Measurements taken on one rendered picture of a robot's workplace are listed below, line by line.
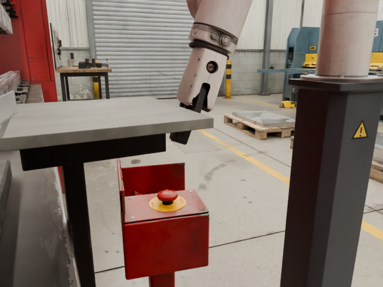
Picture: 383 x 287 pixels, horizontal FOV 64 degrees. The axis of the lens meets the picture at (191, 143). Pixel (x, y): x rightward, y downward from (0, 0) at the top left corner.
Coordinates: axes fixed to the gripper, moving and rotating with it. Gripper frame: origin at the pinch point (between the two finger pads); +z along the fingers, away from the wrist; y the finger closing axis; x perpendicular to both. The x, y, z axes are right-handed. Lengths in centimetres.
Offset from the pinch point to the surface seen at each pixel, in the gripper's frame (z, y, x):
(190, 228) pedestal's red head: 16.0, -5.2, -6.2
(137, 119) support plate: -3.9, -26.6, 12.1
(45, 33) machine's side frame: -10, 191, 60
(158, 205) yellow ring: 14.8, -0.6, -0.4
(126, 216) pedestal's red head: 17.0, -3.0, 5.3
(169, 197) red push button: 12.3, -1.7, -1.6
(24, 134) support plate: -1.1, -30.0, 19.9
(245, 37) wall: -189, 778, -319
